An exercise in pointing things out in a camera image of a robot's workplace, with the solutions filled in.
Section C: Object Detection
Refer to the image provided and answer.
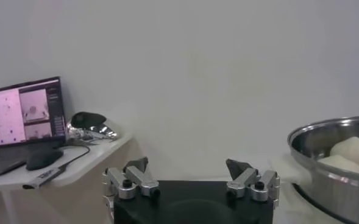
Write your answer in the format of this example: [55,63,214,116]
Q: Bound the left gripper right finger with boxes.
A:
[225,158,281,202]

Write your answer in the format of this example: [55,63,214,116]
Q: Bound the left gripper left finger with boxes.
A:
[102,156,161,200]

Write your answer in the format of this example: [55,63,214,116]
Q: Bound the white steamed baozi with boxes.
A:
[330,136,359,171]
[318,154,359,176]

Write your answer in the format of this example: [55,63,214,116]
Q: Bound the stainless steel steamer basket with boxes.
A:
[287,115,359,224]

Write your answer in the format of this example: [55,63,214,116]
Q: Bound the white side table with mouse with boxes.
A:
[0,133,143,224]

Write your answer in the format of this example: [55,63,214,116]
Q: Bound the grey usb hub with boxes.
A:
[22,166,67,190]

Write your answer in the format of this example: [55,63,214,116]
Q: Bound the black computer mouse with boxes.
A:
[26,148,65,171]

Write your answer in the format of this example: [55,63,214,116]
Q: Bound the black laptop with pink screen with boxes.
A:
[0,75,67,178]

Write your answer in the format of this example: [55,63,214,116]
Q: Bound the black usb hub cable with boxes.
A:
[52,143,91,171]

